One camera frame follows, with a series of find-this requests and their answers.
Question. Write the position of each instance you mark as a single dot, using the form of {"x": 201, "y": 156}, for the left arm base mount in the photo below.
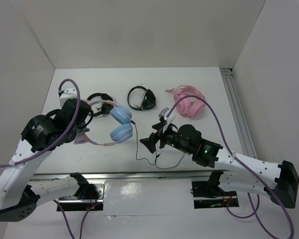
{"x": 93, "y": 198}

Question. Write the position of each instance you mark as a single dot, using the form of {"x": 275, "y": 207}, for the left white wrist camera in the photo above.
{"x": 67, "y": 93}

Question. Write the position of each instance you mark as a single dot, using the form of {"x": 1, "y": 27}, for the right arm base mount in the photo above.
{"x": 205, "y": 197}

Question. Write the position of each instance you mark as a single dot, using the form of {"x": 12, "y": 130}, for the middle black headphones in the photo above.
{"x": 148, "y": 99}

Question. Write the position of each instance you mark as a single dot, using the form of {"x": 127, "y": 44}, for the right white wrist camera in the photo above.
{"x": 167, "y": 118}

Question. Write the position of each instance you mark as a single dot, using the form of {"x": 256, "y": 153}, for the pink blue cat-ear headphones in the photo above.
{"x": 119, "y": 135}

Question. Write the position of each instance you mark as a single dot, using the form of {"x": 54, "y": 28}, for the right aluminium rail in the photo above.
{"x": 240, "y": 120}

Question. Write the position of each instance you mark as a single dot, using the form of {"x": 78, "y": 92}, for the left black headphones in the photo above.
{"x": 102, "y": 107}

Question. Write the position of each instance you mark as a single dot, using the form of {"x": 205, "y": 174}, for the front aluminium rail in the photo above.
{"x": 127, "y": 175}

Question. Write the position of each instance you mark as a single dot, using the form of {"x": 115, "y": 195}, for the aluminium rail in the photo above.
{"x": 240, "y": 120}
{"x": 127, "y": 175}

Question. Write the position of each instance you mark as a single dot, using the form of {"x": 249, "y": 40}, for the black headphones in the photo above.
{"x": 102, "y": 107}
{"x": 148, "y": 99}

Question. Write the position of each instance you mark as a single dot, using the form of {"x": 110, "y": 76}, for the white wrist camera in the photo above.
{"x": 67, "y": 93}
{"x": 167, "y": 118}

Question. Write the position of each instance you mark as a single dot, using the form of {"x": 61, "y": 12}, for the pink gaming headset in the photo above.
{"x": 190, "y": 106}

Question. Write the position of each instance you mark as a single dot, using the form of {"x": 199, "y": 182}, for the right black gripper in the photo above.
{"x": 150, "y": 142}

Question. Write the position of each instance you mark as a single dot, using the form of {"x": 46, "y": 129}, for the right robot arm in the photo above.
{"x": 233, "y": 172}

